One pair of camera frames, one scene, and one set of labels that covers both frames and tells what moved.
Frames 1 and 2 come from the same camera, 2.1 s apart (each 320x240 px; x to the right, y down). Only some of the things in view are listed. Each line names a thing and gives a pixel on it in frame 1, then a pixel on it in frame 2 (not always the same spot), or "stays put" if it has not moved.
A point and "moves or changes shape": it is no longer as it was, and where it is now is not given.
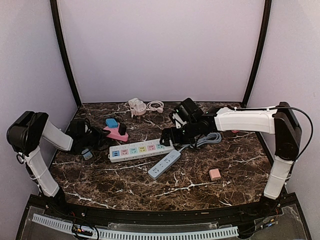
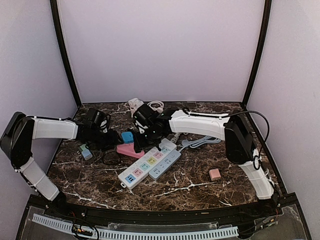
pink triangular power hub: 114,133 moves or changes shape
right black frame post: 266,16 stays put
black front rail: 272,204 stays put
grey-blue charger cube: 87,154 stays put
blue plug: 111,123 to 127,137
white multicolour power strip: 125,151 moves or changes shape
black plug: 122,129 to 139,141
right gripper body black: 186,136 to 151,138
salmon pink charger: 214,174 stays put
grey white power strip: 157,170 stays put
